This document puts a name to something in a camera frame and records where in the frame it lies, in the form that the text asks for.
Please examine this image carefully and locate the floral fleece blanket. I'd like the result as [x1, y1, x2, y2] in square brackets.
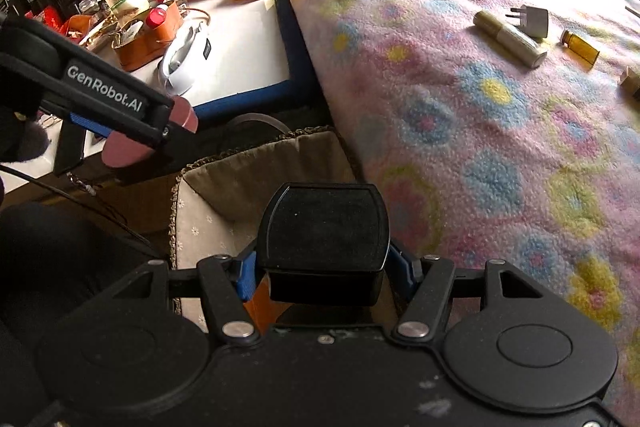
[290, 0, 639, 426]

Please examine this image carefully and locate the gold cylindrical tube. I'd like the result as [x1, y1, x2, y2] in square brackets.
[473, 10, 547, 69]

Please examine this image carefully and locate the white handheld device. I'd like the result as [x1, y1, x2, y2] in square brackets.
[158, 20, 213, 95]

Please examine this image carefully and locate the beige fabric storage basket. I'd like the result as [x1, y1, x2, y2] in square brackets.
[168, 126, 362, 333]

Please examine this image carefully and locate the amber glass vial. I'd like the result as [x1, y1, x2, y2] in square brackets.
[561, 29, 600, 67]

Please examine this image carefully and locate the orange leather organizer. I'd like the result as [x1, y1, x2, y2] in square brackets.
[112, 1, 183, 72]

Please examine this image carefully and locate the black rounded case with grid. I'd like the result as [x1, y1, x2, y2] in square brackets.
[256, 182, 390, 307]

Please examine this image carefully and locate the gold mirrored lipstick tube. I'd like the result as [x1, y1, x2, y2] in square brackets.
[620, 67, 640, 101]

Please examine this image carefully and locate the grey power plug adapter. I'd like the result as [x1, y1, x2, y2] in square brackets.
[506, 4, 549, 39]

